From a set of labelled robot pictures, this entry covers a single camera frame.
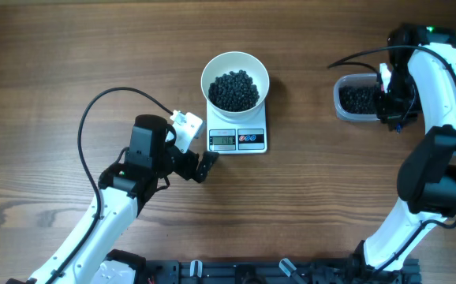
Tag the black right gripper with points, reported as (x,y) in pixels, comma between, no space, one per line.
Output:
(394,117)

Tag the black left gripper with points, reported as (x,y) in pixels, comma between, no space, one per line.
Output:
(191,159)

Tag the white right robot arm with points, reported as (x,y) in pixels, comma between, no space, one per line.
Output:
(424,61)

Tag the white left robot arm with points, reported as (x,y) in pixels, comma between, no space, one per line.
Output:
(117,203)

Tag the white digital kitchen scale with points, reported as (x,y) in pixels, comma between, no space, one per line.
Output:
(242,134)

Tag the black beans in bowl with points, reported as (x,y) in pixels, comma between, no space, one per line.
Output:
(233,92)

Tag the white round bowl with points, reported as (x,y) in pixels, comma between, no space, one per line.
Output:
(235,61)

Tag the clear plastic bean container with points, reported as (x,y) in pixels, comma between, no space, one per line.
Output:
(353,80)

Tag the black beans in container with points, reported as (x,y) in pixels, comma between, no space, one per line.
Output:
(358,100)

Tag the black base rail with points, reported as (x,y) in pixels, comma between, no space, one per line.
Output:
(172,271)

